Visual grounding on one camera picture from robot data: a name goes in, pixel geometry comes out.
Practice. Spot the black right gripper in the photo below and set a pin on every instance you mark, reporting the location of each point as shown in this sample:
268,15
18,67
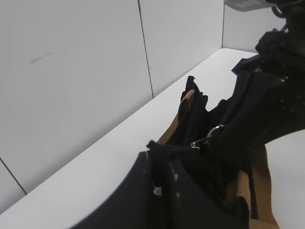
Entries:
268,102

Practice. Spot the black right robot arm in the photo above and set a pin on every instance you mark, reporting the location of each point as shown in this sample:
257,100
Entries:
287,43

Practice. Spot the black tote bag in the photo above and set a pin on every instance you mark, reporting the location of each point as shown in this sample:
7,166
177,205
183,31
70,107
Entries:
242,190

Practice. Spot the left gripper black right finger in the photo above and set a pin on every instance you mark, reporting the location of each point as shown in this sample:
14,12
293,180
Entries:
188,207

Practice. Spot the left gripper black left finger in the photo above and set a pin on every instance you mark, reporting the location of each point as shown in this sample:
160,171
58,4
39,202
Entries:
133,204

